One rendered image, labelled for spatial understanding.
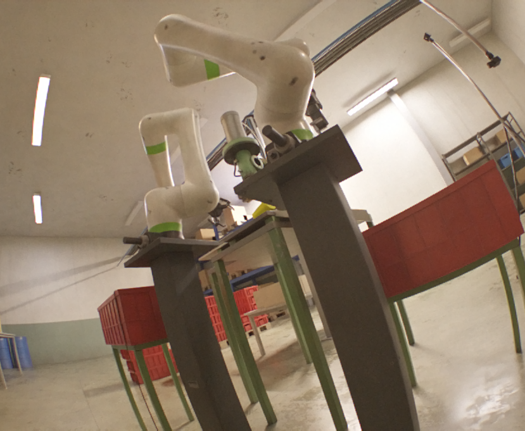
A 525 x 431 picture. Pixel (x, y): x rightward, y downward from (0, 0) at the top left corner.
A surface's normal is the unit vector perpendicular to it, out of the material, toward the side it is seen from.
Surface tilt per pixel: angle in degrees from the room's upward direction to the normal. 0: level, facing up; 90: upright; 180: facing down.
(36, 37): 180
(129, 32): 180
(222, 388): 90
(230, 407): 90
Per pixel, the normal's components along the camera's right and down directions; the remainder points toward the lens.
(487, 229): -0.66, -0.04
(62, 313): 0.68, -0.44
